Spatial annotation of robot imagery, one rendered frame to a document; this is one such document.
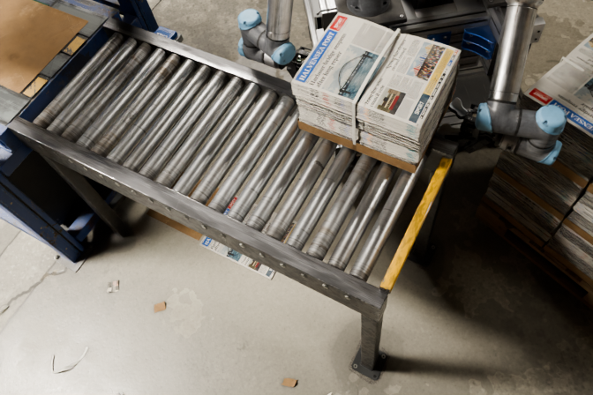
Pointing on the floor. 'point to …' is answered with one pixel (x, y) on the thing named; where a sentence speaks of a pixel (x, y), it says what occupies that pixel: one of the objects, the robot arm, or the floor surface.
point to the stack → (566, 191)
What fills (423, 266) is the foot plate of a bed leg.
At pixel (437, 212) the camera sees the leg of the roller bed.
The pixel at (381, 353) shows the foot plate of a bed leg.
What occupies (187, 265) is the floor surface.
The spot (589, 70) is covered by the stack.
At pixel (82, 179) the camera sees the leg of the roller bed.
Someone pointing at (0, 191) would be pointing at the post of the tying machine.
